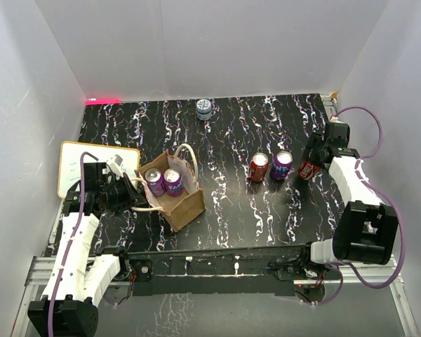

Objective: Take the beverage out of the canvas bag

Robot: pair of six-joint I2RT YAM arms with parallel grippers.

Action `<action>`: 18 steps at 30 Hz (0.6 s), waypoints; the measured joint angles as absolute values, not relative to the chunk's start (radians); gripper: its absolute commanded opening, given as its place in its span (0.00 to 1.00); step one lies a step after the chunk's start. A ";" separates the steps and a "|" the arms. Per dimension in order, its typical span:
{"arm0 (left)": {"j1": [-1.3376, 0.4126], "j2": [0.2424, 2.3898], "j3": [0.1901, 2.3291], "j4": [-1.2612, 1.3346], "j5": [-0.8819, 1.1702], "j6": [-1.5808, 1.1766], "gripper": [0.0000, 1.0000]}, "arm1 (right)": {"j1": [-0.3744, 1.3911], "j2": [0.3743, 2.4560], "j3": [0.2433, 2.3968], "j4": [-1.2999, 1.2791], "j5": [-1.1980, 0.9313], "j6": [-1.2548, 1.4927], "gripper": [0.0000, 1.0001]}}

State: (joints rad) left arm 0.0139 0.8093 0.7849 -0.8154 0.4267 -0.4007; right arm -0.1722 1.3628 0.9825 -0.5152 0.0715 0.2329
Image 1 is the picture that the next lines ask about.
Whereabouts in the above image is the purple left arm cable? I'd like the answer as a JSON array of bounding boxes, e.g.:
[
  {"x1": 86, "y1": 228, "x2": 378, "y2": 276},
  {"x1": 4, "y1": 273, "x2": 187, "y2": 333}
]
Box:
[{"x1": 47, "y1": 151, "x2": 101, "y2": 337}]

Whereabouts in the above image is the pink tape strip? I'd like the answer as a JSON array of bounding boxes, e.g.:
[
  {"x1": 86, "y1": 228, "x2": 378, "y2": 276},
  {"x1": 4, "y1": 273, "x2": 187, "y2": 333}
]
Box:
[{"x1": 86, "y1": 98, "x2": 121, "y2": 106}]

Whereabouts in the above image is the small whiteboard orange frame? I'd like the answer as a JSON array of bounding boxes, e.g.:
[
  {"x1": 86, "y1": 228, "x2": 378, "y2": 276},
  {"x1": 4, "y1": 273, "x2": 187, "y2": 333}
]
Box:
[{"x1": 58, "y1": 141, "x2": 140, "y2": 199}]

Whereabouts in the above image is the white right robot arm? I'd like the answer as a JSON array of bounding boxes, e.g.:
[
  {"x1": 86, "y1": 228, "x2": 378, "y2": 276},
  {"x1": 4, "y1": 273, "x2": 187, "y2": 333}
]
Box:
[{"x1": 298, "y1": 118, "x2": 399, "y2": 279}]

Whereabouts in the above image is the purple soda can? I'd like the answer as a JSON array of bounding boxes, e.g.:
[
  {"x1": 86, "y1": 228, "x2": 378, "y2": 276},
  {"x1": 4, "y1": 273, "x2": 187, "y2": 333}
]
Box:
[
  {"x1": 163, "y1": 168, "x2": 183, "y2": 197},
  {"x1": 145, "y1": 168, "x2": 166, "y2": 197},
  {"x1": 269, "y1": 151, "x2": 293, "y2": 180}
]

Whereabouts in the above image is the patterned canvas tote bag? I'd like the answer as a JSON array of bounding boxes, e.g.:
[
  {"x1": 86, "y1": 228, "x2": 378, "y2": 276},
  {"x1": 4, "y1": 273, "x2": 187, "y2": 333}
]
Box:
[{"x1": 133, "y1": 143, "x2": 205, "y2": 232}]

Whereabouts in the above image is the blue white round jar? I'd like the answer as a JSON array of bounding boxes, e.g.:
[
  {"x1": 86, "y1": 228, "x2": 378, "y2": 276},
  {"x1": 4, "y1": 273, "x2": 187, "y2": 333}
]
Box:
[{"x1": 196, "y1": 98, "x2": 213, "y2": 121}]

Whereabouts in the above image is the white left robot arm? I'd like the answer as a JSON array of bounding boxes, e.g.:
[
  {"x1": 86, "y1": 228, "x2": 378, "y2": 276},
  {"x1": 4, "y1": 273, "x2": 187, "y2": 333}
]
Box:
[{"x1": 27, "y1": 156, "x2": 136, "y2": 336}]

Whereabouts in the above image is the red cola can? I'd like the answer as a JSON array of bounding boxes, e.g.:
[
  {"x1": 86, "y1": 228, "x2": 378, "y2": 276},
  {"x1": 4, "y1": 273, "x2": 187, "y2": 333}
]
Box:
[
  {"x1": 298, "y1": 161, "x2": 321, "y2": 180},
  {"x1": 250, "y1": 152, "x2": 269, "y2": 183}
]

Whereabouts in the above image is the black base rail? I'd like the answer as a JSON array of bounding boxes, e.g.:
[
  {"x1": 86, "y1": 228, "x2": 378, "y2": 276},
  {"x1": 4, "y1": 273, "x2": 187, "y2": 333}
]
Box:
[{"x1": 126, "y1": 245, "x2": 341, "y2": 298}]

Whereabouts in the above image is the aluminium frame rail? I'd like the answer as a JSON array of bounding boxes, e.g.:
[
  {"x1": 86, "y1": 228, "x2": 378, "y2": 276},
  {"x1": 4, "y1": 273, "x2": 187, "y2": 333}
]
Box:
[{"x1": 322, "y1": 93, "x2": 421, "y2": 337}]

